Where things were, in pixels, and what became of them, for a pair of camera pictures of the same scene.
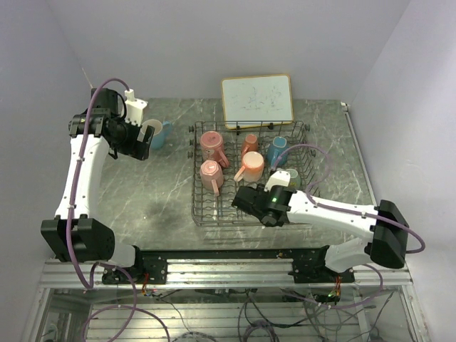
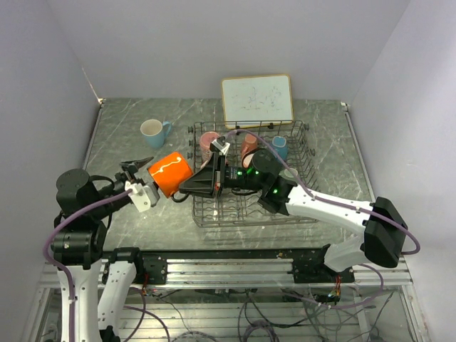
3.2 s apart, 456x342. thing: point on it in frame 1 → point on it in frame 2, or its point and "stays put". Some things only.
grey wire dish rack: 226,155 stays put
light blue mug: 158,137 stays put
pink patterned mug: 211,148 stays put
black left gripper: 135,148 → 129,166
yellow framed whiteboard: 257,101 stays put
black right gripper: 261,187 → 209,180
